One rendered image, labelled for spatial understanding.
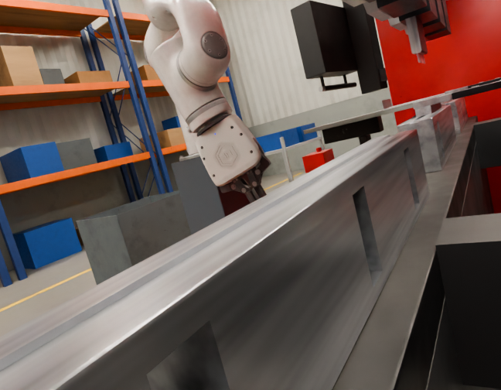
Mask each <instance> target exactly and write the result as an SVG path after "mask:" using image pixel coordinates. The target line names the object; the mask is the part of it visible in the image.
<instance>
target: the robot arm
mask: <svg viewBox="0 0 501 390"><path fill-rule="evenodd" d="M142 3H143V6H144V8H145V12H146V15H147V16H148V18H149V20H150V22H151V23H150V25H149V27H148V30H147V33H146V35H145V40H144V54H145V59H146V60H147V63H148V64H149V66H150V67H152V68H154V70H155V72H156V73H157V74H158V77H159V78H160V80H161V82H162V83H163V85H164V86H165V89H166V90H167V91H168V93H169V95H170V97H171V98H172V100H173V101H174V103H175V107H176V111H177V115H178V117H179V122H180V125H181V129H182V133H183V136H184V139H185V143H186V148H187V149H186V150H187V152H188V153H189V156H187V157H183V156H180V158H179V161H183V160H187V159H192V158H196V157H199V156H200V157H201V159H202V161H203V164H204V166H205V167H206V170H207V172H208V174H209V175H210V177H211V179H212V181H213V182H214V183H215V185H216V186H219V187H220V190H221V192H222V193H226V192H229V191H231V190H236V191H238V192H241V193H245V195H246V196H247V199H248V200H249V201H250V203H253V202H254V201H256V200H258V199H260V198H262V197H264V196H266V195H267V194H266V193H265V191H264V189H263V187H262V186H261V178H262V175H263V172H264V171H265V170H266V169H267V168H268V167H269V166H270V164H271V161H270V160H269V159H268V158H267V157H266V155H265V153H264V150H263V149H262V148H261V146H260V144H259V143H258V141H257V140H256V138H255V137H254V136H253V134H252V133H251V131H250V130H249V129H248V127H247V126H246V125H245V124H244V123H243V122H242V121H241V119H240V118H239V117H238V116H237V115H235V114H233V115H232V114H231V113H232V111H233V110H232V108H231V106H230V105H229V103H228V102H227V99H226V98H225V97H224V95H223V93H222V91H221V89H220V87H219V84H218V80H219V79H220V78H221V77H222V76H223V75H224V73H225V72H226V70H227V68H228V66H229V64H230V46H229V43H228V39H227V34H226V31H225V29H224V26H223V22H222V20H221V18H220V14H219V12H218V11H217V10H216V8H215V6H214V5H213V4H212V3H211V2H210V1H209V0H142ZM258 165H259V167H257V168H256V166H258ZM245 173H246V174H247V176H248V179H249V180H250V184H251V186H250V185H249V184H248V183H247V181H246V180H245V179H244V178H243V177H242V176H243V175H244V174H245ZM230 182H233V183H231V184H228V183H230ZM252 188H253V189H252Z"/></svg>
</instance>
